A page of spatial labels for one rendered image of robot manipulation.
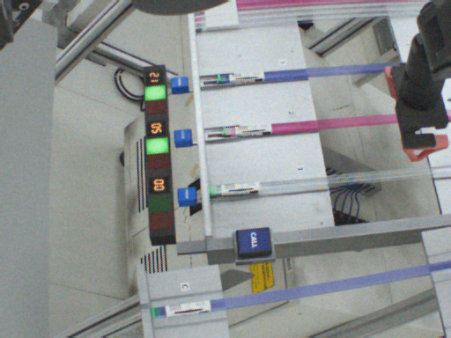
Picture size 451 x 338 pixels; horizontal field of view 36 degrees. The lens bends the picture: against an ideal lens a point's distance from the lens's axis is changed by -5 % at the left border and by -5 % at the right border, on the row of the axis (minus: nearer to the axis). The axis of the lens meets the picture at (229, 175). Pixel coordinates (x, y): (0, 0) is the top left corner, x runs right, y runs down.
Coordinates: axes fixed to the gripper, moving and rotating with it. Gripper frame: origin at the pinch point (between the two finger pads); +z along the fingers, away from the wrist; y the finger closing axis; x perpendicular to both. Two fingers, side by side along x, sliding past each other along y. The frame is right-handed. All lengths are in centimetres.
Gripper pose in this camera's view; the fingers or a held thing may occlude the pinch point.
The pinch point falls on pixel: (410, 129)
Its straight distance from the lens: 107.8
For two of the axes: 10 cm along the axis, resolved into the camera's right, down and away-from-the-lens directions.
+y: -0.7, -8.7, 4.8
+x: -10.0, 0.9, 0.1
